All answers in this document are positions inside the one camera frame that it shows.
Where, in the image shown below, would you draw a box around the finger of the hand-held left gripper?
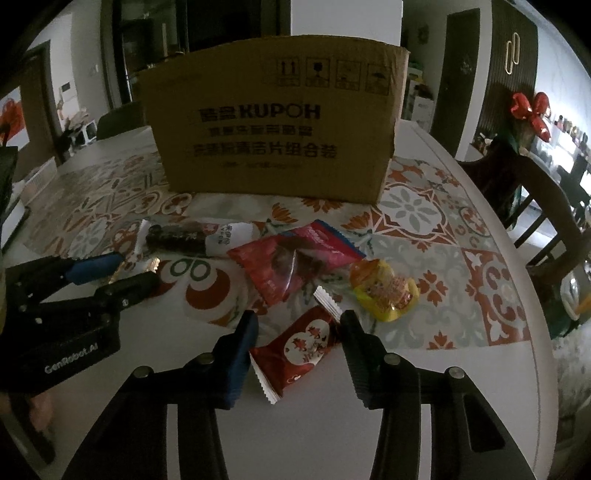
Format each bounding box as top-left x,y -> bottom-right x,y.
32,271 -> 161,321
9,253 -> 125,303

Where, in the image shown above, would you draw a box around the white woven basket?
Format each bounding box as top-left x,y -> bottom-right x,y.
21,157 -> 58,204

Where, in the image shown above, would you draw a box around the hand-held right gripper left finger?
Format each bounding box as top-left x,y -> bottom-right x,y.
76,310 -> 260,480

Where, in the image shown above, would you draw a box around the yellow jelly cup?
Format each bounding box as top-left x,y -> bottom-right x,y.
349,258 -> 421,324

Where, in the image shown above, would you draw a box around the floral patterned table mat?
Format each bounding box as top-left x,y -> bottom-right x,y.
23,148 -> 543,356

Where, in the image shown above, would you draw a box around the small white shelf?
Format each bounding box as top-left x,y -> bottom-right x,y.
65,117 -> 99,151

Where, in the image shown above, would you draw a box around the black and white snack packet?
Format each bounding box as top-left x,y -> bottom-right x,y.
137,219 -> 262,259

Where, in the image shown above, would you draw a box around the red packet with white circle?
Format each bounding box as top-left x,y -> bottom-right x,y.
249,286 -> 345,406

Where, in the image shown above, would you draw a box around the dark wooden door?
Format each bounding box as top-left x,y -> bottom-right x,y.
429,9 -> 483,160

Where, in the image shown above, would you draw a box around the white storage boxes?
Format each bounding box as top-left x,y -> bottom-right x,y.
406,60 -> 435,132

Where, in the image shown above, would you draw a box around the brown cardboard box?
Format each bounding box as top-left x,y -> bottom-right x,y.
134,34 -> 411,206

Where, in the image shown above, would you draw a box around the pink snack packet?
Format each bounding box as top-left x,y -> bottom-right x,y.
281,220 -> 366,264

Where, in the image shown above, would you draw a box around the red wall poster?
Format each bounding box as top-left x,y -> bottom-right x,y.
0,85 -> 31,148

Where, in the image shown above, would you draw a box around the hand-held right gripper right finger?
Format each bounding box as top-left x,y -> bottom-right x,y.
341,310 -> 539,480

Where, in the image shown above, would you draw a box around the dark upholstered chair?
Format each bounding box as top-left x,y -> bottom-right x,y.
95,102 -> 151,141

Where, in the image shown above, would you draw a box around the dark wooden chair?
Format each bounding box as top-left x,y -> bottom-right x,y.
457,134 -> 591,287

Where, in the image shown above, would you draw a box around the gold candy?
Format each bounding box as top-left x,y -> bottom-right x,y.
110,256 -> 161,283

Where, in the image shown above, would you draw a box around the person's left hand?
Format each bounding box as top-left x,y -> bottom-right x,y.
21,390 -> 56,437

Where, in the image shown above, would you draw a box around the clear red snack packet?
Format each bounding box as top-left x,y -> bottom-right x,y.
227,234 -> 356,306

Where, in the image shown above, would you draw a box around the white printed snack packet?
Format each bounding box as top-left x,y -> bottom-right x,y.
159,256 -> 264,329

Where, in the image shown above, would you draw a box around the dark glass sliding doors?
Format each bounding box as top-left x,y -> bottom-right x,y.
111,0 -> 291,130

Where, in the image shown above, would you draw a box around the gold wall decoration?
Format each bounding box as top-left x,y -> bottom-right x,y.
503,32 -> 522,77

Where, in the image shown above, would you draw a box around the red bow balloon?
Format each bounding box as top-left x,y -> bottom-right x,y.
510,91 -> 553,143

